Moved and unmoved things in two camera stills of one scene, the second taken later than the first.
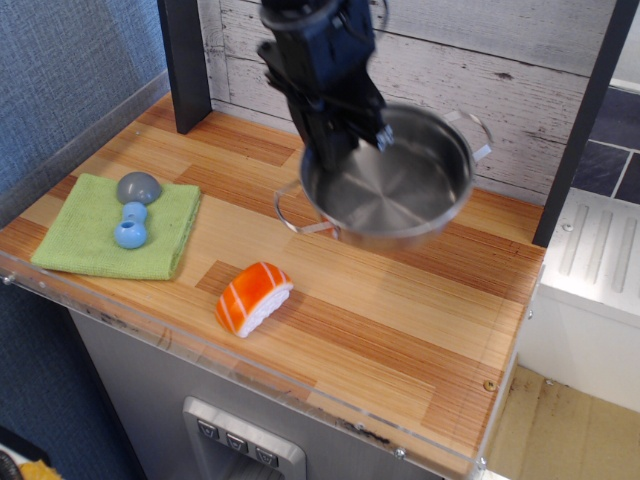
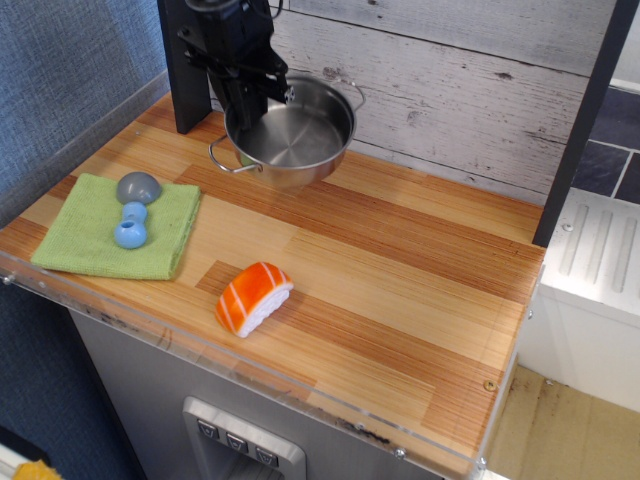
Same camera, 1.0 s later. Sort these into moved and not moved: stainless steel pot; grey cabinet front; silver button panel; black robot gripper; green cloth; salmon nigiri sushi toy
Moved: stainless steel pot; black robot gripper
Not moved: green cloth; grey cabinet front; salmon nigiri sushi toy; silver button panel
